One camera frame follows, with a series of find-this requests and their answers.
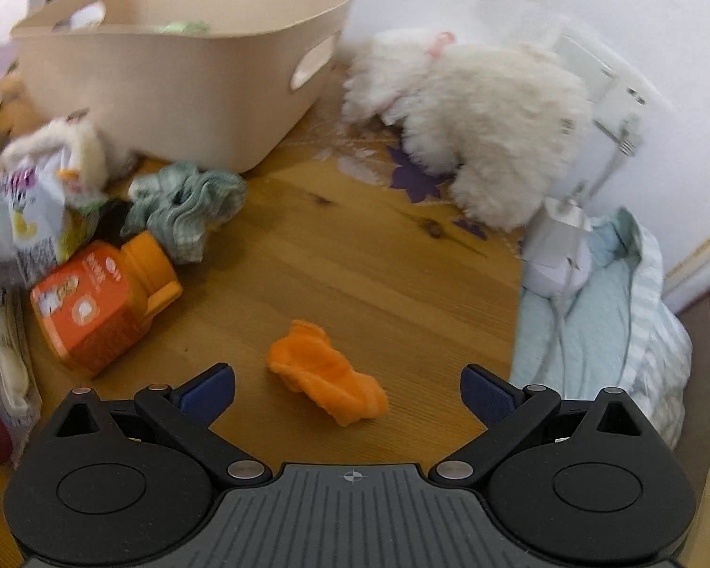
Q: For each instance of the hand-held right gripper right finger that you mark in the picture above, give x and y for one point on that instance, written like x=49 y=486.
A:
x=484 y=395

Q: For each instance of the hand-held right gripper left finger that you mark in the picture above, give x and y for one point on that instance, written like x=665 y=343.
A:
x=210 y=395

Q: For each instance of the orange fuzzy sock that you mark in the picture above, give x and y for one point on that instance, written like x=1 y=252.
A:
x=325 y=373

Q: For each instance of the orange plastic bottle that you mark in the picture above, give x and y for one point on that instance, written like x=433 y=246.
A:
x=100 y=307

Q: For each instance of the green striped snack packet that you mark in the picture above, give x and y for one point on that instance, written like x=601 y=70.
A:
x=35 y=219

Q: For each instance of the small white plush toy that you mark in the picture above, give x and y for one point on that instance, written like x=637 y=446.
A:
x=77 y=142

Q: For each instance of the beige plastic basket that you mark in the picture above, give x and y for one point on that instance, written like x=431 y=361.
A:
x=201 y=89

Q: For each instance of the wooden desktop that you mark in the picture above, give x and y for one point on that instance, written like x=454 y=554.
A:
x=361 y=260

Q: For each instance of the light blue blanket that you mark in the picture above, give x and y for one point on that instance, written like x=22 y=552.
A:
x=597 y=355

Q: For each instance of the white charger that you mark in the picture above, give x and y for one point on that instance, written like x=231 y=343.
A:
x=556 y=248

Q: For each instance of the green checked scrunchie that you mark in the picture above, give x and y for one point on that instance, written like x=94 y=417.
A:
x=183 y=204

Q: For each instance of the white plastic bag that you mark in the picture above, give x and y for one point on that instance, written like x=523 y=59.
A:
x=9 y=355

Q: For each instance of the large white plush toy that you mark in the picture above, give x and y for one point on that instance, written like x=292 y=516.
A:
x=485 y=106

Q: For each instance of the white wall socket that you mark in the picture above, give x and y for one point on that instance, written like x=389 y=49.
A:
x=624 y=100

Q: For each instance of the white wall switch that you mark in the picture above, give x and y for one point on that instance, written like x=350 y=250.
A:
x=583 y=65

